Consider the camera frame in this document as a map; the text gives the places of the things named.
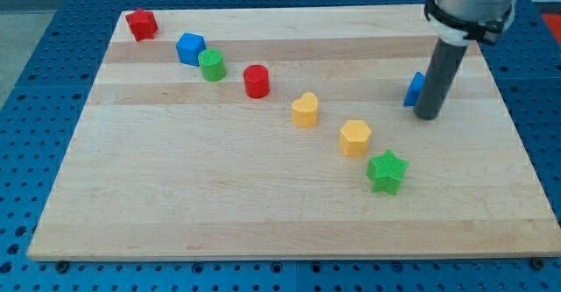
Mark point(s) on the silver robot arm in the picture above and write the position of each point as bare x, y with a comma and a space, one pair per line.
458, 22

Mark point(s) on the yellow hexagon block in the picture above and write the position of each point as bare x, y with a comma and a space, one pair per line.
354, 138

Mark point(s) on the green star block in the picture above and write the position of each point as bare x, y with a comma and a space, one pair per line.
386, 173

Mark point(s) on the red star block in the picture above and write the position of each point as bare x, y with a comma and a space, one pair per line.
143, 24

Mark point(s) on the wooden board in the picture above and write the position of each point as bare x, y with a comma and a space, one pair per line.
164, 165

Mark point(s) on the yellow heart block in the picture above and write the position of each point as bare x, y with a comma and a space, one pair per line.
305, 110

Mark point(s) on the red cylinder block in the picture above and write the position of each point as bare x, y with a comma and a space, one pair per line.
256, 80

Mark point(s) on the green cylinder block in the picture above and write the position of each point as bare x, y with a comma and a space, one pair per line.
211, 62

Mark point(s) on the blue cube block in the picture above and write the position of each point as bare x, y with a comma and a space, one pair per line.
188, 48

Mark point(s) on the blue triangle block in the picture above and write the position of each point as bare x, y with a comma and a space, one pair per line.
414, 89

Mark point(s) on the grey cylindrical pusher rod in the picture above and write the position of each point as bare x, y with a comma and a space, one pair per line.
443, 67

